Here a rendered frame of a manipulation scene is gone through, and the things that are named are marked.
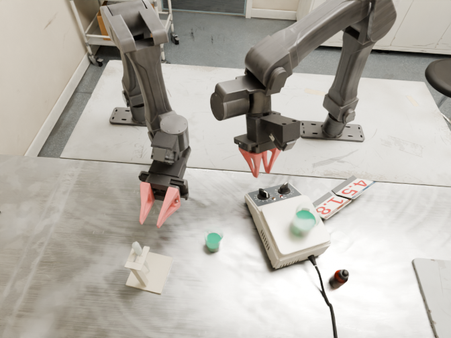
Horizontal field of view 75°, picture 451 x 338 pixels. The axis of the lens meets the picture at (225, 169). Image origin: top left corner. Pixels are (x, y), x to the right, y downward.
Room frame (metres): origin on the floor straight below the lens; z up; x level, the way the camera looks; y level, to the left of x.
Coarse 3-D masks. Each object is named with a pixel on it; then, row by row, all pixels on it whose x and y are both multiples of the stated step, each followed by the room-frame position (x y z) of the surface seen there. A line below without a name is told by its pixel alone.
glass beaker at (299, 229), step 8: (296, 208) 0.29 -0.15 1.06; (304, 208) 0.31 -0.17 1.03; (312, 208) 0.31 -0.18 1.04; (320, 208) 0.30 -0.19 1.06; (296, 216) 0.28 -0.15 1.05; (320, 216) 0.28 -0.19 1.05; (296, 224) 0.27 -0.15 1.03; (304, 224) 0.26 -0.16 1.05; (296, 232) 0.27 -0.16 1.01; (304, 232) 0.26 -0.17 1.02
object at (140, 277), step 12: (132, 252) 0.19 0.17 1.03; (144, 252) 0.20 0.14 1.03; (132, 264) 0.17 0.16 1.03; (156, 264) 0.21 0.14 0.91; (168, 264) 0.21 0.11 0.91; (132, 276) 0.18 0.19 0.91; (144, 276) 0.17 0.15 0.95; (156, 276) 0.19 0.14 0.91; (144, 288) 0.16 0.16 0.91; (156, 288) 0.16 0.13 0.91
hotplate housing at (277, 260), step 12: (300, 192) 0.39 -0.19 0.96; (252, 204) 0.36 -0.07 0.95; (252, 216) 0.34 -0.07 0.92; (264, 228) 0.29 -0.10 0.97; (264, 240) 0.27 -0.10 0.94; (276, 252) 0.24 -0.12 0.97; (300, 252) 0.24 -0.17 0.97; (312, 252) 0.25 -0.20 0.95; (276, 264) 0.22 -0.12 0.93; (288, 264) 0.23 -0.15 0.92
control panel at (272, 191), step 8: (280, 184) 0.43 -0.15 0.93; (288, 184) 0.43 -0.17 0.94; (248, 192) 0.40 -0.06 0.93; (256, 192) 0.40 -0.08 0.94; (272, 192) 0.40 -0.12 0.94; (296, 192) 0.39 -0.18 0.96; (256, 200) 0.37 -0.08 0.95; (264, 200) 0.37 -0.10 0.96; (272, 200) 0.37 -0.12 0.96; (280, 200) 0.37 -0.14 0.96
